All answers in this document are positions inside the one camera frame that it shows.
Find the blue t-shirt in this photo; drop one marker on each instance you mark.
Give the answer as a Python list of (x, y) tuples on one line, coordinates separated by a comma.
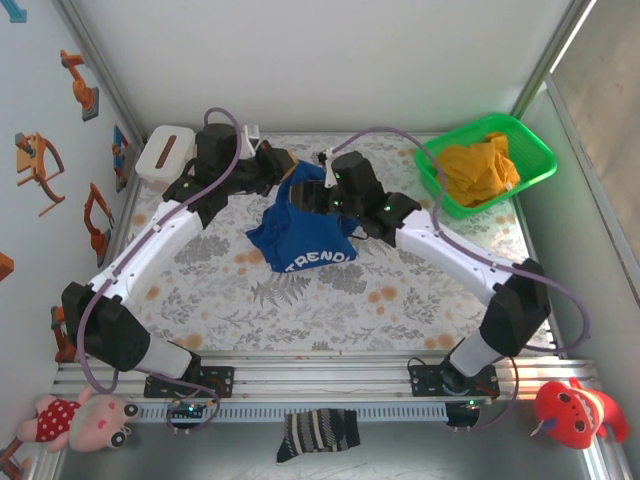
[(300, 240)]

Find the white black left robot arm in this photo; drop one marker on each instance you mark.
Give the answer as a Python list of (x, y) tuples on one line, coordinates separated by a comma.
[(145, 250)]

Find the white tissue box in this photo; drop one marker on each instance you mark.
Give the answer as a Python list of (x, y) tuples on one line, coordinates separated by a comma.
[(150, 155)]

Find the yellow cloth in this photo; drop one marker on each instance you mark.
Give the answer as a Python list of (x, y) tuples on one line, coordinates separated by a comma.
[(475, 170)]

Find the floral table mat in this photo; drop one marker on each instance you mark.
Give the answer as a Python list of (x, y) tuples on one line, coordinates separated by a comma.
[(300, 320)]

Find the green plastic basket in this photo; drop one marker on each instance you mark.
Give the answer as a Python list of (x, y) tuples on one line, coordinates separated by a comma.
[(537, 152)]

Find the orange claw sticker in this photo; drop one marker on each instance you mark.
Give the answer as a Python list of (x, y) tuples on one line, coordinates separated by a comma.
[(35, 165)]

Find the orange block sticker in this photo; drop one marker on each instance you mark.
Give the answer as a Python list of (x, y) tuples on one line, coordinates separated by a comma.
[(5, 267)]

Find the small circuit board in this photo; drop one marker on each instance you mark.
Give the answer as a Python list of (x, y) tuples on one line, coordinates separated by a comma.
[(189, 411), (467, 407)]

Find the black striped sock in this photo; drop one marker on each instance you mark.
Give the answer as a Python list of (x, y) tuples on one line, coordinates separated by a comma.
[(315, 435)]

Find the pink pig plush toy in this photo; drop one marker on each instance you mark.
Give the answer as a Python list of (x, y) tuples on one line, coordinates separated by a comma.
[(95, 420)]

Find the red monster plush toy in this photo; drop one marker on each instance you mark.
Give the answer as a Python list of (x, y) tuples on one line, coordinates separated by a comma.
[(565, 410)]

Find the blue orange wall sticker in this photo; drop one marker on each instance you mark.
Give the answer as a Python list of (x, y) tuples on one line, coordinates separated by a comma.
[(120, 155)]

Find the aluminium corner post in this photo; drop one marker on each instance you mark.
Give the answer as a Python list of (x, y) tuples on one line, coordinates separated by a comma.
[(102, 75), (556, 50)]

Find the aluminium table frame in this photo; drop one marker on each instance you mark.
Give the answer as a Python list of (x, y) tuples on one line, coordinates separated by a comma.
[(325, 382)]

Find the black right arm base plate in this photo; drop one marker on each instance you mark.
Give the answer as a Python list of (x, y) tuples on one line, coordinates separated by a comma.
[(425, 385)]

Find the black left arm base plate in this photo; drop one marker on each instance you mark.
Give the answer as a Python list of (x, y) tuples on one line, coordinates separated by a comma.
[(222, 382)]

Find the grey side rail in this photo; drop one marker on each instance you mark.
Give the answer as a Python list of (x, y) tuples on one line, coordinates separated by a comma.
[(597, 205)]

